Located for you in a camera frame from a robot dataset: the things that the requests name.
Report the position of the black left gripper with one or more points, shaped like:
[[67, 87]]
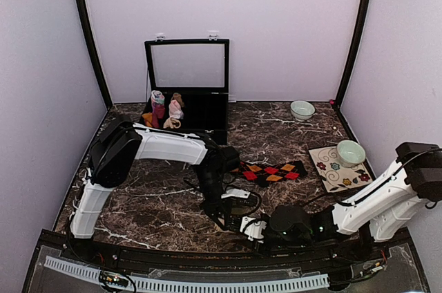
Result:
[[219, 211]]

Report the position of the black argyle orange red sock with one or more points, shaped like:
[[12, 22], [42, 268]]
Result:
[[265, 175]]

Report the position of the striped beige maroon sock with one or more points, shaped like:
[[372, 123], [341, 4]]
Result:
[[238, 208]]

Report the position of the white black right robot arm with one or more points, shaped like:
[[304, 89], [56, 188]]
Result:
[[412, 181]]

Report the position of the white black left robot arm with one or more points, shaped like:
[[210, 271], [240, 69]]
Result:
[[122, 142]]

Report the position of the square floral plate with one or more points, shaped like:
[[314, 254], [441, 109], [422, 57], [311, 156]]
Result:
[[334, 176]]

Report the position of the pale green bowl on plate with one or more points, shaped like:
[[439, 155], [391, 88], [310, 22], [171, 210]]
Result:
[[350, 153]]

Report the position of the beige rolled sock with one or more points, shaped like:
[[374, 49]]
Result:
[[172, 123]]

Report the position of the small circuit board right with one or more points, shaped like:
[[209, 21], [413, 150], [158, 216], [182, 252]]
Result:
[[372, 268]]

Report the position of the small circuit board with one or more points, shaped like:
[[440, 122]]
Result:
[[372, 268], [113, 280]]

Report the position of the pink white rolled sock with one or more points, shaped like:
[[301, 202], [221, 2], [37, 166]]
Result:
[[175, 110]]

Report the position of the magenta rolled sock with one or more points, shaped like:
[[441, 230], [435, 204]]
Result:
[[157, 114]]

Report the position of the orange rolled sock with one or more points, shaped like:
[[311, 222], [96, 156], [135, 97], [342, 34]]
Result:
[[148, 119]]

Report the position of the pale green bowl at back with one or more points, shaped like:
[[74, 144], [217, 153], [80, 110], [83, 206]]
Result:
[[302, 110]]

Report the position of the brown rolled sock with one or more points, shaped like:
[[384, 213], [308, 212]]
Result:
[[178, 98]]

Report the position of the multicolour rolled sock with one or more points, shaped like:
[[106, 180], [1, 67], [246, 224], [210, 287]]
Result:
[[157, 98]]

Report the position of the small circuit board left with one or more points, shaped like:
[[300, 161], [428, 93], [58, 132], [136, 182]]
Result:
[[113, 280]]

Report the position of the black box with glass lid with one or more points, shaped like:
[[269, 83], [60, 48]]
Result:
[[198, 70]]

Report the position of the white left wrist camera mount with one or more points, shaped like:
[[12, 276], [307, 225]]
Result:
[[235, 193]]

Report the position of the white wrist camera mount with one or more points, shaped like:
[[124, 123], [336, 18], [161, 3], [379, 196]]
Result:
[[253, 228], [235, 193]]

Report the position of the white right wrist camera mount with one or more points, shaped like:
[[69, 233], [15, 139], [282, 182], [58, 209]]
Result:
[[253, 228]]

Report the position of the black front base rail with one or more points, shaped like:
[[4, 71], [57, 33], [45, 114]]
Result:
[[141, 260]]

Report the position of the black right frame post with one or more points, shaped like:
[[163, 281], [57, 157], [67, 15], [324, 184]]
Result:
[[353, 51]]

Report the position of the black frame post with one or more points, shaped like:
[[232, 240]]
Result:
[[87, 30], [353, 51]]

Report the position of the black left frame post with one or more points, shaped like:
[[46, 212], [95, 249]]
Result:
[[87, 30]]

